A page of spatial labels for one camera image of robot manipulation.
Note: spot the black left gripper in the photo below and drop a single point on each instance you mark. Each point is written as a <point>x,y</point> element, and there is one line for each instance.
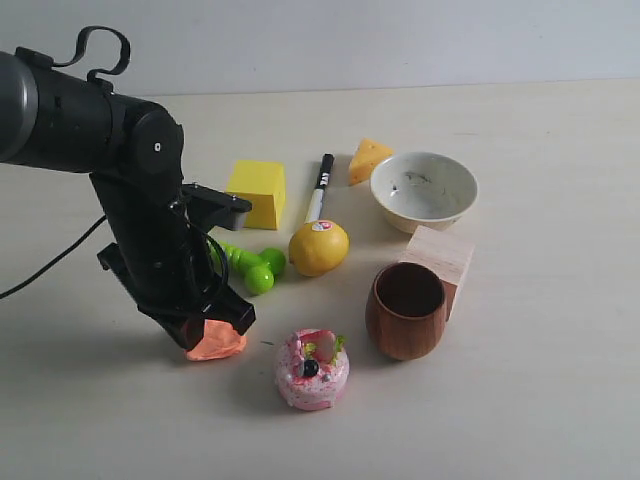
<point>180,291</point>

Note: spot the soft orange putty lump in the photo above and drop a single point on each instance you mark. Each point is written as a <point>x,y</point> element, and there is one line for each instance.
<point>219,341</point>

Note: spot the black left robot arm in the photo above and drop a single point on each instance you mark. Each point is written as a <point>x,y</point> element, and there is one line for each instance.
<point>131,151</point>

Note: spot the green plastic dumbbell toy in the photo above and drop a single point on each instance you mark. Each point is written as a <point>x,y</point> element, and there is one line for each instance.
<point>259,270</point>

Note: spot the pink toy cake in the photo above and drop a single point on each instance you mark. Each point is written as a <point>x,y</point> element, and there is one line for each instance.
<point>312,369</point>

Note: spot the yellow lemon with sticker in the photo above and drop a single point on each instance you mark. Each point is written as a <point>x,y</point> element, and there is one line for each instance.
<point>318,247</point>

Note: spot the yellow foam block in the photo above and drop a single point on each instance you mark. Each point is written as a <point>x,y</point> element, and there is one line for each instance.
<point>263,184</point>

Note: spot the black white marker pen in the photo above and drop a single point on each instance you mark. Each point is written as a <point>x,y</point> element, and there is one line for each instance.
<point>316,202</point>

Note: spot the brown wooden cup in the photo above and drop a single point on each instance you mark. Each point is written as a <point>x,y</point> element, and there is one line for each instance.
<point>406,311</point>

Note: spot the yellow cheese wedge toy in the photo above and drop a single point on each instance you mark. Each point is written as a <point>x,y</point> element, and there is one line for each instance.
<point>368,155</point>

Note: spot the white floral ceramic bowl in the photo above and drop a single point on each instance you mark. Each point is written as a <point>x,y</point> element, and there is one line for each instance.
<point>423,189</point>

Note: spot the light wooden block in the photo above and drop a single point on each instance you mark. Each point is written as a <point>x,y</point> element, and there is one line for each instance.
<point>446,255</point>

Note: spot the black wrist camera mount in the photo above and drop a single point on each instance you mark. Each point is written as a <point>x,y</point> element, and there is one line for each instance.
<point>208,208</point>

